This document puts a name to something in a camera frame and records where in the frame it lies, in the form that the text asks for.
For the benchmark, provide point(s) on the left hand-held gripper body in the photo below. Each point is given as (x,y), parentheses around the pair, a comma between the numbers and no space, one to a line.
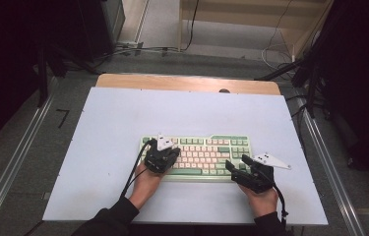
(157,159)

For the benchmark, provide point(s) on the dark curtain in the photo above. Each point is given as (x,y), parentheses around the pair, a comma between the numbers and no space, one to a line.
(8,49)
(362,65)

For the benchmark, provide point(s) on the black metal stand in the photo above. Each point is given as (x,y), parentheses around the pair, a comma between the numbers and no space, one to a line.
(43,78)
(310,85)

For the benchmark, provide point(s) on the white board table cover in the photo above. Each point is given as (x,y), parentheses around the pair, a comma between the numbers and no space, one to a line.
(172,111)

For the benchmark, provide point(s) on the white power strip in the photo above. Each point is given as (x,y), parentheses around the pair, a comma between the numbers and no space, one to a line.
(128,43)

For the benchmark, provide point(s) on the green and pink keyboard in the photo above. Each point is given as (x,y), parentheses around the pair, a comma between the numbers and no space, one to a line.
(205,154)

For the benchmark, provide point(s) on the black cabinet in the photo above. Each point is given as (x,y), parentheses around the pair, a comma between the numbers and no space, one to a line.
(101,26)

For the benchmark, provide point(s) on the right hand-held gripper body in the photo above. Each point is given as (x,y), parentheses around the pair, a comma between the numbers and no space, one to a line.
(259,178)

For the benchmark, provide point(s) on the metal floor rail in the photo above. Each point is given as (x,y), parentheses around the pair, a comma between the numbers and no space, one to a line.
(11,167)
(333,177)

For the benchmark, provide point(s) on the person's left hand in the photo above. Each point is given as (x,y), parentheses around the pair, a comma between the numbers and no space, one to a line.
(146,188)

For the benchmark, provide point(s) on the light wooden shelf unit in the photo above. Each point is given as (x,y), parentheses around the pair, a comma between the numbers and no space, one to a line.
(237,32)

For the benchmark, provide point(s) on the person's right hand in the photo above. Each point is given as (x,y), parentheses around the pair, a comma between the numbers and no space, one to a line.
(264,201)

